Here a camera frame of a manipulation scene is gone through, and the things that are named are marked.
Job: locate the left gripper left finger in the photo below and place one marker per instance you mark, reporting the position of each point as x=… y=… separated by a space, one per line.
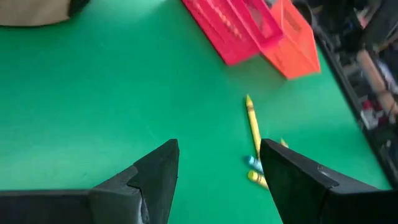
x=124 y=202

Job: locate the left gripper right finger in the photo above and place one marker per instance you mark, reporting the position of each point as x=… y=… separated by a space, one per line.
x=311 y=199

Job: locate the yellow crayon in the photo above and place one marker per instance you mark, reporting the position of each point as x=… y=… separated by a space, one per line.
x=258 y=179
x=283 y=143
x=253 y=124

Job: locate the blue crayon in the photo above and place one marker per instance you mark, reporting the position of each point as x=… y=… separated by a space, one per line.
x=255 y=163

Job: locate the person's forearm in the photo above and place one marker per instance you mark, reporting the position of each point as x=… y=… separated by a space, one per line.
x=373 y=77

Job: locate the orange plastic basket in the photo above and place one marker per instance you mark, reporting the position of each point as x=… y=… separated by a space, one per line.
x=295 y=53

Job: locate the pink plastic basket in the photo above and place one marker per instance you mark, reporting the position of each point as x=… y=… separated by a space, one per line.
x=230 y=31

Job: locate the white shade table lamp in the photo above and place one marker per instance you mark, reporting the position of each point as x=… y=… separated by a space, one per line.
x=34 y=12

